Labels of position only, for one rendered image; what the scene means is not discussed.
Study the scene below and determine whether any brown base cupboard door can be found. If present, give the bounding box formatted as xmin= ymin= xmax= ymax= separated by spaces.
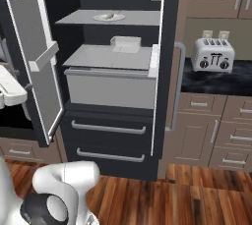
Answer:
xmin=162 ymin=112 xmax=221 ymax=168

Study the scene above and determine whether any silver four-slot toaster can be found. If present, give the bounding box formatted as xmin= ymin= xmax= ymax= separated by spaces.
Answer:
xmin=190 ymin=37 xmax=236 ymax=74

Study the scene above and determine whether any white plate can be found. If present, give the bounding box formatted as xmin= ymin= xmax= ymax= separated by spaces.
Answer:
xmin=93 ymin=12 xmax=126 ymax=23

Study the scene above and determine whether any grey door bin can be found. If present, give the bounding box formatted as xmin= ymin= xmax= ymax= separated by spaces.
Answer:
xmin=28 ymin=40 xmax=60 ymax=73

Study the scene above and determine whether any black fridge door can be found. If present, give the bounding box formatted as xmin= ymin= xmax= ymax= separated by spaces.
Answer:
xmin=150 ymin=0 xmax=183 ymax=160

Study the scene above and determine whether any black freezer drawer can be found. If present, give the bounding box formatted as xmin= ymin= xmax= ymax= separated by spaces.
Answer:
xmin=63 ymin=139 xmax=160 ymax=183
xmin=61 ymin=110 xmax=156 ymax=145

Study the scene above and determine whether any pale fish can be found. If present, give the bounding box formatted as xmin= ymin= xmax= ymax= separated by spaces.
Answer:
xmin=98 ymin=12 xmax=116 ymax=21

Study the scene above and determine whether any fridge door with grey lining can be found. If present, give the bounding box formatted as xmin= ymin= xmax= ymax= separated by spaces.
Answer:
xmin=0 ymin=0 xmax=65 ymax=148

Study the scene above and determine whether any brown drawer front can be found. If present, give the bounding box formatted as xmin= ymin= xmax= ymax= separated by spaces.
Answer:
xmin=214 ymin=120 xmax=252 ymax=151
xmin=221 ymin=94 xmax=252 ymax=124
xmin=178 ymin=92 xmax=227 ymax=116
xmin=208 ymin=145 xmax=252 ymax=173
xmin=0 ymin=137 xmax=57 ymax=165

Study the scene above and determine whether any beige wall outlet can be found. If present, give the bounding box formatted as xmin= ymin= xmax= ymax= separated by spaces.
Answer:
xmin=219 ymin=30 xmax=231 ymax=41
xmin=201 ymin=29 xmax=215 ymax=40

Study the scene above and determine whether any grey crisper drawer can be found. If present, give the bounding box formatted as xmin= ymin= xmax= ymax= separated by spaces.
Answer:
xmin=63 ymin=67 xmax=158 ymax=111

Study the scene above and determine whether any grey fridge door handle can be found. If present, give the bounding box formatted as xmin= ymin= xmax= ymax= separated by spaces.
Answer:
xmin=164 ymin=41 xmax=187 ymax=134

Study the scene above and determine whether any white square container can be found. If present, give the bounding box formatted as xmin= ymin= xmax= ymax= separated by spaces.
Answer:
xmin=109 ymin=35 xmax=143 ymax=55

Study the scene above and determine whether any grey fridge shelf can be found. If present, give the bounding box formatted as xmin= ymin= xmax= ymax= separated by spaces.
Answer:
xmin=54 ymin=8 xmax=161 ymax=27
xmin=62 ymin=43 xmax=154 ymax=72

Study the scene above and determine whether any grey freezer drawer handle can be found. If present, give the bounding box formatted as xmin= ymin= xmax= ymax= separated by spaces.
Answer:
xmin=71 ymin=119 xmax=148 ymax=136
xmin=76 ymin=147 xmax=146 ymax=164

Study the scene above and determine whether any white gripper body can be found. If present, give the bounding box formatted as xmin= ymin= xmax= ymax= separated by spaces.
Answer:
xmin=0 ymin=65 xmax=29 ymax=109

